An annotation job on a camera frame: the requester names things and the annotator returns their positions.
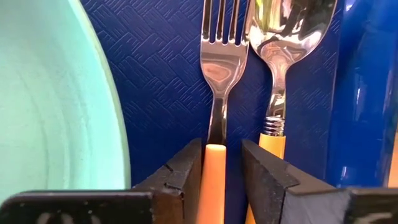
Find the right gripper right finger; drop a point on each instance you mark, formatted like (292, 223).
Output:
(270, 193)

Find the blue plastic tray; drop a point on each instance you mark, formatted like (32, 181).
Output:
(161, 93)

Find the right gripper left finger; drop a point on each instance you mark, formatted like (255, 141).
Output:
(174, 186)

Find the mint green plate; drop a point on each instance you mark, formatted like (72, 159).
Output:
(46, 93)

